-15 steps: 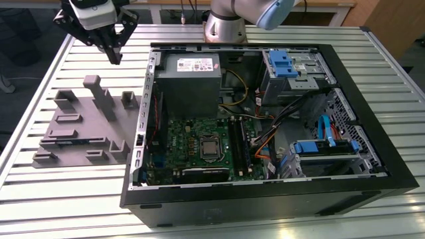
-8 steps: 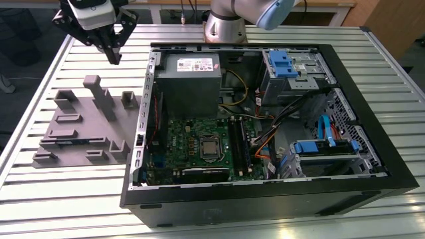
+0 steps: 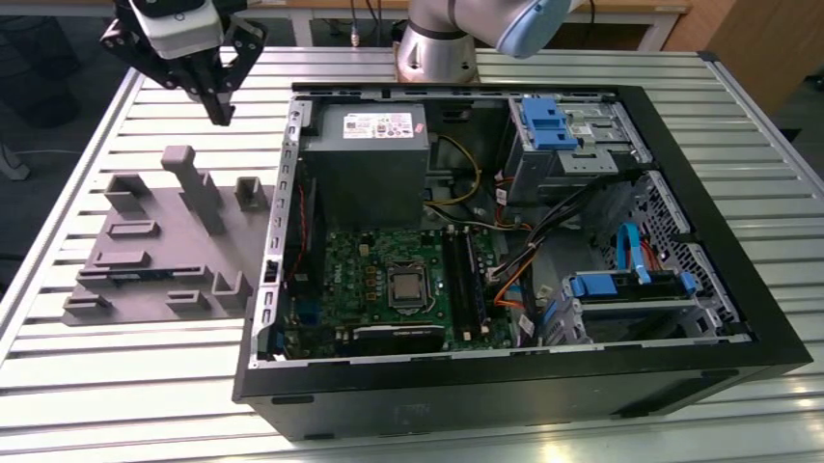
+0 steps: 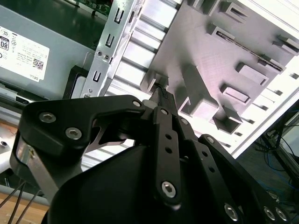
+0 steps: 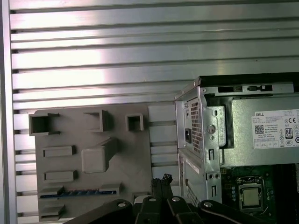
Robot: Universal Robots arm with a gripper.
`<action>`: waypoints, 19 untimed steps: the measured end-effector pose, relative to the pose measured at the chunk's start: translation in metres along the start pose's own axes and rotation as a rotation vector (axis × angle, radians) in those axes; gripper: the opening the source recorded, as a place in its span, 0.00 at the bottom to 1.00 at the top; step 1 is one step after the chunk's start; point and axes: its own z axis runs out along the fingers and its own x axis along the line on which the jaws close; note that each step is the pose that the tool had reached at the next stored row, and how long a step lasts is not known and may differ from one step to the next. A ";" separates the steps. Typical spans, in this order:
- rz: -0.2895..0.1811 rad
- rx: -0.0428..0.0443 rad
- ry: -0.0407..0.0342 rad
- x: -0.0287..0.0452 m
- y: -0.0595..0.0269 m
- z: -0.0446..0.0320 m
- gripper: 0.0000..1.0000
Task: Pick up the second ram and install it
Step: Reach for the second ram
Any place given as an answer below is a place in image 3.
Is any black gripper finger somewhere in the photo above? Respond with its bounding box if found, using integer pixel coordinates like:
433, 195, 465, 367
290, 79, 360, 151
98, 18, 226, 126
215, 20, 270, 126

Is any black bin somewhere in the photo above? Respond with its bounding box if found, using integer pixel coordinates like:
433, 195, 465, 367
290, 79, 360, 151
0, 16, 83, 129

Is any white furniture foot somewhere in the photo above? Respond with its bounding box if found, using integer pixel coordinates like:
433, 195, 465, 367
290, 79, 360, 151
0, 142, 32, 182

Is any gray power supply unit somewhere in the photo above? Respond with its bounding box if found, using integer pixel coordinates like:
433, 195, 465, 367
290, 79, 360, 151
302, 101, 432, 232

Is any gray parts rack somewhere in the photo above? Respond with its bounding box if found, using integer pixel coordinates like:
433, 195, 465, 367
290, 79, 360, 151
62, 144, 275, 330

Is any green motherboard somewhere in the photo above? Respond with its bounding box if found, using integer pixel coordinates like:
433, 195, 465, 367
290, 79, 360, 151
286, 227, 524, 356

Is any blue drive latch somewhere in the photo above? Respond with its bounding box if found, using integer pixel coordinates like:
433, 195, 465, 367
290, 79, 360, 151
521, 97, 579, 151

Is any CPU socket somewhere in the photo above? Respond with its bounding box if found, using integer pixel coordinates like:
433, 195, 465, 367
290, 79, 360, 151
377, 259, 441, 318

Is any silver CPU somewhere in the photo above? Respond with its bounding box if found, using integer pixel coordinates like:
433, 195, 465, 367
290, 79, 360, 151
385, 273, 430, 303

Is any metal drive cage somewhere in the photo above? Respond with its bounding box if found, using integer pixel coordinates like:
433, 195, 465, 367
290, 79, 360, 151
505, 94, 652, 206

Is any white-legged wooden desk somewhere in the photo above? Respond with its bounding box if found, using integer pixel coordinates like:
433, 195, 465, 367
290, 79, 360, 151
282, 0, 695, 52

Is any black graphics card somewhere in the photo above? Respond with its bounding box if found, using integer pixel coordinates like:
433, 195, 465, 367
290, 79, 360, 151
334, 322, 448, 358

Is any hard disk in blue carrier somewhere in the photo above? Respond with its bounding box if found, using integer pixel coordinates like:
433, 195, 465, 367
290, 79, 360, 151
564, 269, 699, 305

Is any wooden cabinet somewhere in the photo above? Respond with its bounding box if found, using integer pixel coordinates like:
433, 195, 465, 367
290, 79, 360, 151
668, 0, 824, 117

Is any black open PC case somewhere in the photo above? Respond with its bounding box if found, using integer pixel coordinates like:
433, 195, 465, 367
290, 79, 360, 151
230, 80, 814, 441

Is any metal disk bay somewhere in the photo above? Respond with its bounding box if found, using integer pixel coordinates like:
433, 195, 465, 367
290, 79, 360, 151
539, 284, 735, 346

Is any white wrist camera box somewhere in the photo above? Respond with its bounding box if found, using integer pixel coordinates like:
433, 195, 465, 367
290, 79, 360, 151
126, 0, 226, 61

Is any gray cable with connector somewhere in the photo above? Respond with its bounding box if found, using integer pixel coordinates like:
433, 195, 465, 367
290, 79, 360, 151
346, 0, 362, 50

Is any yellow wire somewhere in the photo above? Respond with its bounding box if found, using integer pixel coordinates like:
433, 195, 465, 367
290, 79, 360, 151
424, 134, 484, 208

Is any black cable bundle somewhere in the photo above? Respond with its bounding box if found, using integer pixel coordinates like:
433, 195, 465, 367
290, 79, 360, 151
488, 171, 645, 286

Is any orange wire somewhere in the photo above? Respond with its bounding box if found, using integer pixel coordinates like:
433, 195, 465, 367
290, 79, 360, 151
492, 273, 537, 310

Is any blue flat wire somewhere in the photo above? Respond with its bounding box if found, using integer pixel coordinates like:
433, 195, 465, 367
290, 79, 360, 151
616, 222, 652, 284

